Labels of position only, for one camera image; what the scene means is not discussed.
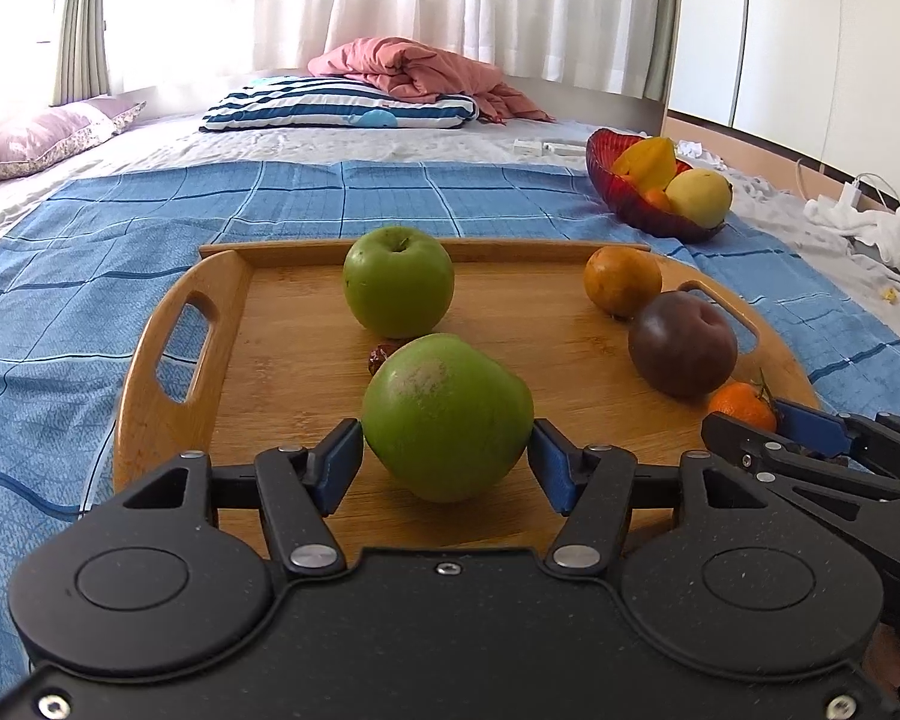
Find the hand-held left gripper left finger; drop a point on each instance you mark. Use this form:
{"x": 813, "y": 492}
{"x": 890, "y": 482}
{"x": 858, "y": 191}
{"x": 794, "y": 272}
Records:
{"x": 341, "y": 465}

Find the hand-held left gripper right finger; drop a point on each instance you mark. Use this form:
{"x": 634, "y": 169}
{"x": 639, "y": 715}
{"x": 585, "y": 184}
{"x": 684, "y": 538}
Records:
{"x": 551, "y": 469}

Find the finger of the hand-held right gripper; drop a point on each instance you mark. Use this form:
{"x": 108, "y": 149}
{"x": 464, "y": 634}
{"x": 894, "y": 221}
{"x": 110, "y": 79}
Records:
{"x": 735, "y": 439}
{"x": 817, "y": 431}

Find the small tangerine with leaf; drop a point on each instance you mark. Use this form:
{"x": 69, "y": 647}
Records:
{"x": 742, "y": 406}

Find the dark purple plum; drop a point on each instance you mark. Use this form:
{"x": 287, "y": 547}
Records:
{"x": 682, "y": 349}

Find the matte green apple pale patch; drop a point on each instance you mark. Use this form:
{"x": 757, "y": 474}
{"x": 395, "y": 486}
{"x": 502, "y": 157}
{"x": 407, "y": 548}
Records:
{"x": 442, "y": 420}

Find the red date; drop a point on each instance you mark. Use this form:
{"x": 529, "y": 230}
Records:
{"x": 379, "y": 360}

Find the shiny green apple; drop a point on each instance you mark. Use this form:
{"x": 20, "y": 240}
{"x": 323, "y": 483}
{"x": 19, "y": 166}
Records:
{"x": 397, "y": 285}

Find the large dull orange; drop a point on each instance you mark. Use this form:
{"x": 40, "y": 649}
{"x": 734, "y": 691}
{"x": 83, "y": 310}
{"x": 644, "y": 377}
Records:
{"x": 622, "y": 281}

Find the person's right hand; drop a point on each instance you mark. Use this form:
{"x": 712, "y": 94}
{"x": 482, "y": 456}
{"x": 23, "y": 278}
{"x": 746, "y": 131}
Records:
{"x": 891, "y": 664}

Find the small yellow scrap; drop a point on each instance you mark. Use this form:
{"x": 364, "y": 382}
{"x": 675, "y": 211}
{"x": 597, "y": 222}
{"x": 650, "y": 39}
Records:
{"x": 887, "y": 294}

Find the white cloth pile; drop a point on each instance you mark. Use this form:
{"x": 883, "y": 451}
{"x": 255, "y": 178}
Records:
{"x": 885, "y": 236}

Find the white charger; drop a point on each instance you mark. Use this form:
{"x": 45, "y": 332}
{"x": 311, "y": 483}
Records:
{"x": 850, "y": 195}

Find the yellow mango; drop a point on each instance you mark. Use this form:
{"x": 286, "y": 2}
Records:
{"x": 697, "y": 195}

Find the red glass bowl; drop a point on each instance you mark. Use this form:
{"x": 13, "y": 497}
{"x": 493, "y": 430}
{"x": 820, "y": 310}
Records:
{"x": 622, "y": 202}

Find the yellow-orange mango in bowl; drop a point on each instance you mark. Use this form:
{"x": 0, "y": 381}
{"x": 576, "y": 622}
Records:
{"x": 649, "y": 165}

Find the small white cloth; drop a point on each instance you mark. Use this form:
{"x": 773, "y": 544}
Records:
{"x": 691, "y": 148}

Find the small white box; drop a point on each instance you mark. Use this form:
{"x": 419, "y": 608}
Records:
{"x": 529, "y": 145}
{"x": 562, "y": 147}

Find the blue checked blanket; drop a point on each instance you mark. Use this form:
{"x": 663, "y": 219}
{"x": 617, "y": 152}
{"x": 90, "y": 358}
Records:
{"x": 60, "y": 277}

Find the blue white striped pillow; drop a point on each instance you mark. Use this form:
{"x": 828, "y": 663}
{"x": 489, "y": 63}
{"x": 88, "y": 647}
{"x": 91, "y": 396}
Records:
{"x": 307, "y": 105}

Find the pale floral bed sheet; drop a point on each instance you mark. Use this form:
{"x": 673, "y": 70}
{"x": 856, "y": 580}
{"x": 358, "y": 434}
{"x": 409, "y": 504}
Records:
{"x": 180, "y": 139}

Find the white wardrobe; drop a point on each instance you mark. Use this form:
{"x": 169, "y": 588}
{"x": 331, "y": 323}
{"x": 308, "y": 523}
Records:
{"x": 810, "y": 37}

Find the pink duvet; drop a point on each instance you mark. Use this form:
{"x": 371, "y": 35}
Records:
{"x": 420, "y": 67}

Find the grey green curtain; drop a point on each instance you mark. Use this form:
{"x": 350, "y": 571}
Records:
{"x": 664, "y": 15}
{"x": 82, "y": 15}

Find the purple floral pillow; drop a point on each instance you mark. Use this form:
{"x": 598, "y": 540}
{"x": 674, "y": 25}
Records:
{"x": 37, "y": 139}

